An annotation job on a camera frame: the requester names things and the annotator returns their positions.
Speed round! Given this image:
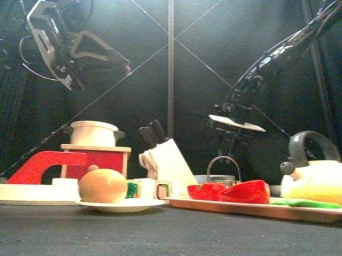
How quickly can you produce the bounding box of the tan wooden toy onion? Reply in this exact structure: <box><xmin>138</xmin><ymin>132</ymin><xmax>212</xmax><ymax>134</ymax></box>
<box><xmin>78</xmin><ymin>164</ymin><xmax>130</xmax><ymax>204</ymax></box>

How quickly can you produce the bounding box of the small metal pot with handle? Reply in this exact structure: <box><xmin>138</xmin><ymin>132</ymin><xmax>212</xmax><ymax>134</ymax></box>
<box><xmin>194</xmin><ymin>155</ymin><xmax>245</xmax><ymax>188</ymax></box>

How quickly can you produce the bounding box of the toy sushi roll orange centre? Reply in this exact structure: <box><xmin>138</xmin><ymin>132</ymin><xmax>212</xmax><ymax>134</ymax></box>
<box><xmin>156</xmin><ymin>180</ymin><xmax>177</xmax><ymax>200</ymax></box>

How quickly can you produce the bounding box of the white round plate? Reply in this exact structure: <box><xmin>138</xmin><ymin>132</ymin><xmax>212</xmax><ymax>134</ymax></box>
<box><xmin>75</xmin><ymin>197</ymin><xmax>168</xmax><ymax>214</ymax></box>

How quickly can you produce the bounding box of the white toy kettle grey handle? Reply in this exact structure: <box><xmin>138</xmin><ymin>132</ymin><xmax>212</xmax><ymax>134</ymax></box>
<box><xmin>278</xmin><ymin>130</ymin><xmax>342</xmax><ymax>201</ymax></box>

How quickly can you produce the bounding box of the black toy knife handle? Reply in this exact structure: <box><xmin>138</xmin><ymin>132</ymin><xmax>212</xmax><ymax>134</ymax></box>
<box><xmin>150</xmin><ymin>118</ymin><xmax>170</xmax><ymax>142</ymax></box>
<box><xmin>138</xmin><ymin>125</ymin><xmax>158</xmax><ymax>150</ymax></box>

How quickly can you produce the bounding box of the white toy sushi roll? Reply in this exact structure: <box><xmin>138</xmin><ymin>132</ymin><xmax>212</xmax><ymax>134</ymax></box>
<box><xmin>133</xmin><ymin>178</ymin><xmax>158</xmax><ymax>200</ymax></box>

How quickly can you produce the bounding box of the green toy vegetable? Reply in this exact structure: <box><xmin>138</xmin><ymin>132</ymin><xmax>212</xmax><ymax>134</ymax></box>
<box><xmin>269</xmin><ymin>197</ymin><xmax>342</xmax><ymax>210</ymax></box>

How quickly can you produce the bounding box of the red wooden toy stove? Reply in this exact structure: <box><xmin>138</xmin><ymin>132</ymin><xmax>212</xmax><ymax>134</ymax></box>
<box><xmin>59</xmin><ymin>143</ymin><xmax>133</xmax><ymax>181</ymax></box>

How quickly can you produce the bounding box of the white toy knife block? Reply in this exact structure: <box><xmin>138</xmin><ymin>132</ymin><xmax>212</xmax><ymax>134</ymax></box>
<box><xmin>138</xmin><ymin>138</ymin><xmax>200</xmax><ymax>198</ymax></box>

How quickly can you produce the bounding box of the yellow toy corn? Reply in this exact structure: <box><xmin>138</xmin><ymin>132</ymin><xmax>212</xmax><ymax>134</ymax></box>
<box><xmin>284</xmin><ymin>185</ymin><xmax>342</xmax><ymax>206</ymax></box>

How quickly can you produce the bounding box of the wooden tray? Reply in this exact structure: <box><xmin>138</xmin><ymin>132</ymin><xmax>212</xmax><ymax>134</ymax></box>
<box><xmin>164</xmin><ymin>196</ymin><xmax>342</xmax><ymax>225</ymax></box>

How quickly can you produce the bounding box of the grey vertical frame pole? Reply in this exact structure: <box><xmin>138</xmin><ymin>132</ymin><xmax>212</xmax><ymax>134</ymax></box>
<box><xmin>166</xmin><ymin>0</ymin><xmax>176</xmax><ymax>139</ymax></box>

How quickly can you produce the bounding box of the white toy sink red faucet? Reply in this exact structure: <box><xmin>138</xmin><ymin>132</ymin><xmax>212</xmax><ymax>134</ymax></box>
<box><xmin>0</xmin><ymin>150</ymin><xmax>90</xmax><ymax>206</ymax></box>

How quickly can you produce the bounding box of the green toy sushi piece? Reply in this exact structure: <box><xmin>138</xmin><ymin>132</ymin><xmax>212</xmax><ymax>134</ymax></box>
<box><xmin>125</xmin><ymin>180</ymin><xmax>141</xmax><ymax>200</ymax></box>

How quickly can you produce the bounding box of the white toy cooking pot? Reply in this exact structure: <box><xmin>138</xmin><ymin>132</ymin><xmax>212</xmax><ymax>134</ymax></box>
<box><xmin>62</xmin><ymin>120</ymin><xmax>127</xmax><ymax>148</ymax></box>

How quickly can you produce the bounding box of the red toy watermelon slice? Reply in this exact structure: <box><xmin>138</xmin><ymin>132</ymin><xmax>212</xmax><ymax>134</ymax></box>
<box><xmin>218</xmin><ymin>179</ymin><xmax>273</xmax><ymax>205</ymax></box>
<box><xmin>186</xmin><ymin>182</ymin><xmax>230</xmax><ymax>202</ymax></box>

